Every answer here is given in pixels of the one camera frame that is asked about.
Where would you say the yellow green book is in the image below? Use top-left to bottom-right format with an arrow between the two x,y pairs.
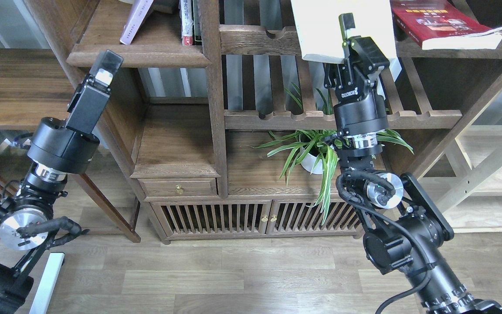
289,0 -> 398,65

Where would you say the purple white book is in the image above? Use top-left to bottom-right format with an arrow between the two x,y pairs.
119,0 -> 154,44

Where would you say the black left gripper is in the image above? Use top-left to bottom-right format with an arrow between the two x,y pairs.
14,50 -> 124,174

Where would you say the white floor bar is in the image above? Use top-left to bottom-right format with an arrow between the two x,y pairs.
29,252 -> 65,314

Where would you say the white plant pot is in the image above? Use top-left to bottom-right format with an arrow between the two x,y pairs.
300,142 -> 339,174

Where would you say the red white upright book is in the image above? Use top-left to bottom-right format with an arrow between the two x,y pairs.
179,0 -> 194,46

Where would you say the green spider plant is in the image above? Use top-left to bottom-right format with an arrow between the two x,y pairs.
251,83 -> 413,223

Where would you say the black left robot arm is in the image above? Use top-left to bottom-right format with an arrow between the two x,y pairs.
0,50 -> 123,314

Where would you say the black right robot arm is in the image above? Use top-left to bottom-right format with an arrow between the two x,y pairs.
323,13 -> 502,314

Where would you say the dark upright book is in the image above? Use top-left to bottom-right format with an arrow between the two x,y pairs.
192,0 -> 203,46

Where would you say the dark wooden bookshelf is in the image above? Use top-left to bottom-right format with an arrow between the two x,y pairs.
20,0 -> 502,245

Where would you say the brass drawer knob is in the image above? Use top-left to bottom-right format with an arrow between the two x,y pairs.
175,185 -> 184,195

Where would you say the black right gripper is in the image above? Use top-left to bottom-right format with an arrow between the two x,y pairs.
323,13 -> 389,151

